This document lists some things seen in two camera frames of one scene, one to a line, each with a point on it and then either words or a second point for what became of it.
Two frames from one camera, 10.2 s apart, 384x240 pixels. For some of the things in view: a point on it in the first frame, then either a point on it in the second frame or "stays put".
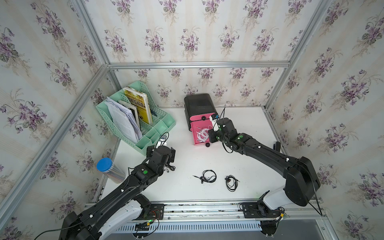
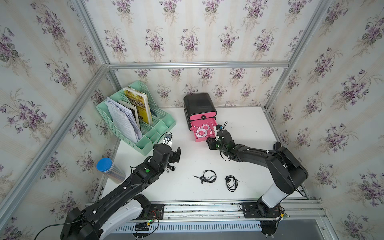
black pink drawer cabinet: [198, 108] stays put
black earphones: [172, 168] stays put
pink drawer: [200, 131] stays put
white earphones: [203, 135] to [207, 129]
